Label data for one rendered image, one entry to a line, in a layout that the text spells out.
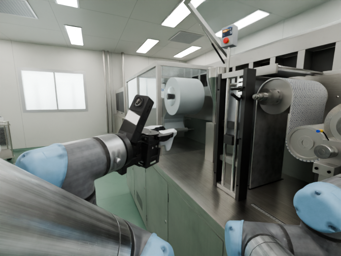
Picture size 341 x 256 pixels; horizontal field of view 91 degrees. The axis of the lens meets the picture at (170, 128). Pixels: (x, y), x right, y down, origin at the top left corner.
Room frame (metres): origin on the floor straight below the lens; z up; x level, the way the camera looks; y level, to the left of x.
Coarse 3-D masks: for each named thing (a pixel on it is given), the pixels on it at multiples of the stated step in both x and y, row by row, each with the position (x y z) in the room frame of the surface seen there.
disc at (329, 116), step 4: (340, 104) 0.49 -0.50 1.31; (336, 108) 0.50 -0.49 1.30; (340, 108) 0.49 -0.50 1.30; (332, 112) 0.51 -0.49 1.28; (336, 112) 0.50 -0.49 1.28; (328, 116) 0.51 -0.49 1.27; (332, 116) 0.51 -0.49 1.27; (328, 120) 0.51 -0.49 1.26; (324, 124) 0.52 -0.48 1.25; (328, 124) 0.51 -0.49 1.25; (324, 128) 0.52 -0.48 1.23; (328, 128) 0.51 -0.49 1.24; (328, 132) 0.51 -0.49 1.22; (328, 136) 0.51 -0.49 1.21; (332, 136) 0.50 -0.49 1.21
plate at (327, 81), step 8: (312, 80) 0.85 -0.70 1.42; (320, 80) 0.82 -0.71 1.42; (328, 80) 0.79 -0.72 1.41; (336, 80) 0.77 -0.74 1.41; (328, 88) 0.79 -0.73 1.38; (336, 88) 0.76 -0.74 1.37; (328, 96) 0.78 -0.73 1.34; (336, 96) 0.75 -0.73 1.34; (328, 104) 0.78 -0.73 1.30; (336, 104) 0.75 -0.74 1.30; (328, 112) 0.78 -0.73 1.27
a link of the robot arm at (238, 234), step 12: (228, 228) 0.31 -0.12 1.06; (240, 228) 0.30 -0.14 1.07; (252, 228) 0.29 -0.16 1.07; (264, 228) 0.30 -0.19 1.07; (276, 228) 0.30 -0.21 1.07; (228, 240) 0.30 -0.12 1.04; (240, 240) 0.28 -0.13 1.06; (252, 240) 0.26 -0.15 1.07; (264, 240) 0.25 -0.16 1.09; (276, 240) 0.25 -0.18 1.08; (288, 240) 0.28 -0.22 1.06; (228, 252) 0.29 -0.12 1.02; (240, 252) 0.27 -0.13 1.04; (252, 252) 0.24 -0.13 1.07; (264, 252) 0.22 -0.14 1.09; (276, 252) 0.22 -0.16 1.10; (288, 252) 0.22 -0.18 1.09
